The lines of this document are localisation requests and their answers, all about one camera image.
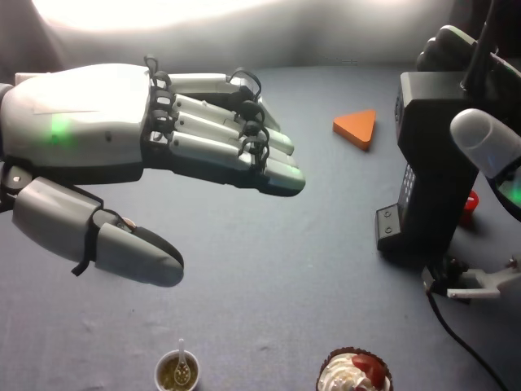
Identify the red cylinder with white cross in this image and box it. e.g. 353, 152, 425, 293
459, 190, 480, 227

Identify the orange triangle block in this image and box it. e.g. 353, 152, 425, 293
332, 108, 378, 152

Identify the grey table cloth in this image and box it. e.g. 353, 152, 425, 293
0, 63, 521, 391

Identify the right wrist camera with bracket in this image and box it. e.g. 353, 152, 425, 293
421, 254, 521, 305

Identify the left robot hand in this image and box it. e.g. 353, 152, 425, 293
0, 55, 307, 288

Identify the small bowl of green soup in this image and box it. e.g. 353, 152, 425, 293
155, 337, 201, 391

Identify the black walkie-talkie radio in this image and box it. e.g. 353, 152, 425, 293
374, 0, 508, 269

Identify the black camera cable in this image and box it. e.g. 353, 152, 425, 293
425, 291, 512, 391

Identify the toy cupcake with red heart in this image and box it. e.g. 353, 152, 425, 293
316, 345, 395, 391

